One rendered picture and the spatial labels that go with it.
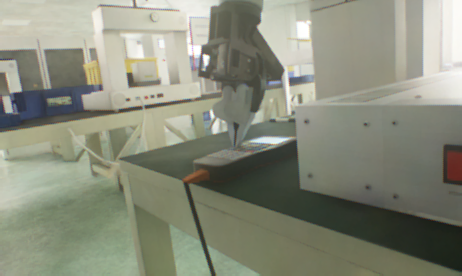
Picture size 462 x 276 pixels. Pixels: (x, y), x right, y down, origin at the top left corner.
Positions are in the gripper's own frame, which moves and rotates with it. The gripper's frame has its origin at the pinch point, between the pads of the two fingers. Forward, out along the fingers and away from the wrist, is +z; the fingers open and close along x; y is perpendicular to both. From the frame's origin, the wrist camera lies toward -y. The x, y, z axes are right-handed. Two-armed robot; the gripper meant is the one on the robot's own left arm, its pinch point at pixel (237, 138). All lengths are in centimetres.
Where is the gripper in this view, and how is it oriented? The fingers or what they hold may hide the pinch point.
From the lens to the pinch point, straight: 51.2
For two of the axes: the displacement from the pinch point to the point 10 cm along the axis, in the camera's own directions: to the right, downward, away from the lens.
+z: -0.8, 10.0, -0.1
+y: -6.9, -0.6, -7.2
